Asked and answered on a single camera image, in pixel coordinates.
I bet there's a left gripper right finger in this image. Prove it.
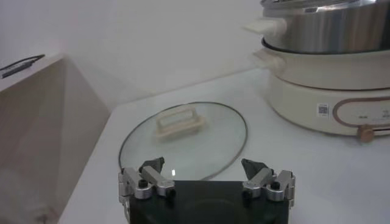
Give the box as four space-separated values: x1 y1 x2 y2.
240 158 296 208

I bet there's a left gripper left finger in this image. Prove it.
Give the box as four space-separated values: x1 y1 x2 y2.
118 156 177 205

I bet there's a glass lid with beige handle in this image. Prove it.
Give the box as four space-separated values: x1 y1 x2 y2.
118 101 249 183

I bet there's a stainless steel steamer pot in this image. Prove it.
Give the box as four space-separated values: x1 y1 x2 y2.
243 0 390 55

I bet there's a cream electric cooker base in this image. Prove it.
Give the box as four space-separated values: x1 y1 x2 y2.
251 39 390 144

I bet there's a white side table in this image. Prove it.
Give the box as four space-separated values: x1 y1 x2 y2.
0 54 111 224

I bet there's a grey USB hub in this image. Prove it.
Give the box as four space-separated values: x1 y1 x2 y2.
1 60 34 79

